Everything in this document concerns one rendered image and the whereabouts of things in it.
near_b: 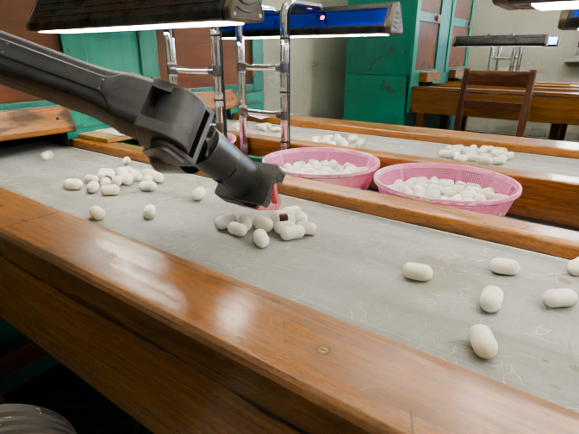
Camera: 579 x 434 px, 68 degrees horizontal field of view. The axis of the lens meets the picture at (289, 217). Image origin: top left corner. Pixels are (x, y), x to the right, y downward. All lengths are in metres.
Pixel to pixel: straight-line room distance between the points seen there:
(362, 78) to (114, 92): 3.10
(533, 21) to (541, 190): 4.67
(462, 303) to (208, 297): 0.27
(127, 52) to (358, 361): 1.31
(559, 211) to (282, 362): 0.74
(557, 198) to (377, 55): 2.65
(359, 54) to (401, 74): 0.38
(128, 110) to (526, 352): 0.48
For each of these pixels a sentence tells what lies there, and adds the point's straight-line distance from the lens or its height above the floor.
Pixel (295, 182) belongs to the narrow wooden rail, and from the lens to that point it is 0.82.
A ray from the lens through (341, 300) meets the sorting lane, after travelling 0.49.
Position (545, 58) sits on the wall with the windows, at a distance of 5.55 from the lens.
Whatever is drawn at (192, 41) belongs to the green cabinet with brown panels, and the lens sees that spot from 1.70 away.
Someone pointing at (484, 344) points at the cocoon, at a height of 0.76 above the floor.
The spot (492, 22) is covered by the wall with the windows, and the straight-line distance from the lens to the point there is 5.67.
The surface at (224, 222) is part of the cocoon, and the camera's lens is 0.66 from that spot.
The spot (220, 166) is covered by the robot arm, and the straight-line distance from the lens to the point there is 0.58.
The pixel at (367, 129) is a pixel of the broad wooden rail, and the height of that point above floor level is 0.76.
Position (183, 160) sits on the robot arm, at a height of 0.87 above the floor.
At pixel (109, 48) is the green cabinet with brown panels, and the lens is 1.49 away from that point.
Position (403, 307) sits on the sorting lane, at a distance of 0.49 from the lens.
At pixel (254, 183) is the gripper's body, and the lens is 0.63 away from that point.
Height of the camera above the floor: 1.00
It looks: 21 degrees down
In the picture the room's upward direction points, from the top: straight up
